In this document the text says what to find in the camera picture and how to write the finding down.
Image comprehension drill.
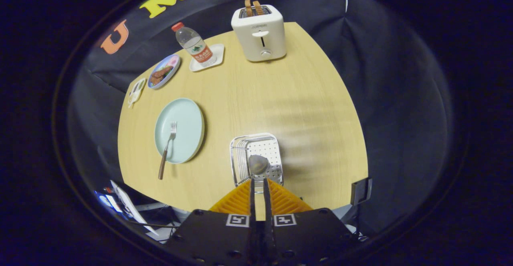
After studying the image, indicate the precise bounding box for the white square coaster tray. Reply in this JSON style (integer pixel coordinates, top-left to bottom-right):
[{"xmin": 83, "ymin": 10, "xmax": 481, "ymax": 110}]
[{"xmin": 189, "ymin": 44, "xmax": 225, "ymax": 73}]

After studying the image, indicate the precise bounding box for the black cable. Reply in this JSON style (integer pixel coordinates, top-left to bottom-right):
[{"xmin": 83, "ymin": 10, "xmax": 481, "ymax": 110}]
[{"xmin": 128, "ymin": 219, "xmax": 179, "ymax": 230}]

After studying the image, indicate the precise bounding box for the pale green plate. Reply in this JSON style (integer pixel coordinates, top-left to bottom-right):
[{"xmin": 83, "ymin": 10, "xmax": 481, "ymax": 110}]
[{"xmin": 154, "ymin": 98, "xmax": 205, "ymax": 165}]

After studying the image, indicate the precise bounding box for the black backdrop cloth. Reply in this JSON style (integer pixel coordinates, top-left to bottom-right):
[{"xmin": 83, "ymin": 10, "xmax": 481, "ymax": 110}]
[{"xmin": 66, "ymin": 0, "xmax": 455, "ymax": 238}]

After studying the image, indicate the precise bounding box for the fork with wooden handle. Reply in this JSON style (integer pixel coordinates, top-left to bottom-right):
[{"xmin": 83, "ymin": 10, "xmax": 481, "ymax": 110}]
[{"xmin": 158, "ymin": 122, "xmax": 178, "ymax": 180}]

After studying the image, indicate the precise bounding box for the clear water bottle red cap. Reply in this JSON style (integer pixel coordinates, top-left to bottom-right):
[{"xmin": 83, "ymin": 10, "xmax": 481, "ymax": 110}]
[{"xmin": 172, "ymin": 22, "xmax": 217, "ymax": 67}]

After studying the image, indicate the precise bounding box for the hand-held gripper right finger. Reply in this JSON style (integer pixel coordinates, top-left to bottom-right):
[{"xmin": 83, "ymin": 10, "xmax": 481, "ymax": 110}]
[{"xmin": 263, "ymin": 178, "xmax": 360, "ymax": 266}]

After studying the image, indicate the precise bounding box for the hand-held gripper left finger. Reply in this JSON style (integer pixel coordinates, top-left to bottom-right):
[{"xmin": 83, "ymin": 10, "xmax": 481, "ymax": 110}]
[{"xmin": 164, "ymin": 178, "xmax": 265, "ymax": 266}]

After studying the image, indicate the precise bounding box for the metal perforated basket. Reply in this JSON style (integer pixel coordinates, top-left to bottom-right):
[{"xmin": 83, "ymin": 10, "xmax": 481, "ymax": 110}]
[{"xmin": 230, "ymin": 133, "xmax": 284, "ymax": 188}]

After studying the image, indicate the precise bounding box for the white toaster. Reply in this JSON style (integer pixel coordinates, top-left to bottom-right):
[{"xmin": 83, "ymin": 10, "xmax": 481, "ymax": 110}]
[{"xmin": 231, "ymin": 4, "xmax": 287, "ymax": 62}]

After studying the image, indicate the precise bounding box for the black table clamp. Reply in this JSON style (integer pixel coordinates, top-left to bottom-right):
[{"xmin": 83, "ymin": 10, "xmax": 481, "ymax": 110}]
[{"xmin": 350, "ymin": 177, "xmax": 373, "ymax": 206}]

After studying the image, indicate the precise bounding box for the small white rectangular dish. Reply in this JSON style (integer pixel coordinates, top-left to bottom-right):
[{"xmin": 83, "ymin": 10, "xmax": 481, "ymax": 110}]
[{"xmin": 127, "ymin": 78, "xmax": 147, "ymax": 109}]

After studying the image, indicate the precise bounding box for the blue pink plate with food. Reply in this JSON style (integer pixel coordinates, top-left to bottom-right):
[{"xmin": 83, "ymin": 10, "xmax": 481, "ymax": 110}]
[{"xmin": 147, "ymin": 54, "xmax": 181, "ymax": 90}]

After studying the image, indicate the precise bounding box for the metal spoon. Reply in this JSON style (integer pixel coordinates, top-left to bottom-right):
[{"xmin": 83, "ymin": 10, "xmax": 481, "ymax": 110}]
[{"xmin": 248, "ymin": 154, "xmax": 270, "ymax": 194}]

